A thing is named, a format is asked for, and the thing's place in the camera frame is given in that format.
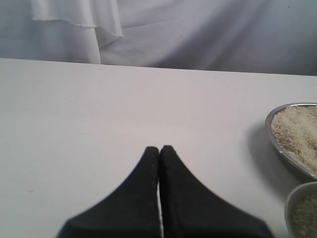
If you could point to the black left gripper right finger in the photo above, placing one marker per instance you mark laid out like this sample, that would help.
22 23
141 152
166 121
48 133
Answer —
191 210

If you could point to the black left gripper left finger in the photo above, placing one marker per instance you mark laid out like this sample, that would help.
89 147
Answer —
131 211

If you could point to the white ceramic rice bowl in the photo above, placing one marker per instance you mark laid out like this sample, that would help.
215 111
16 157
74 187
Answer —
300 211

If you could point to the round steel rice tray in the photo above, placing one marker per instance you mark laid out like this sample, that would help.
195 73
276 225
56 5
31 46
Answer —
292 130

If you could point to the white fabric backdrop curtain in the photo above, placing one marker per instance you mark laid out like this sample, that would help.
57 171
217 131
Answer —
267 36

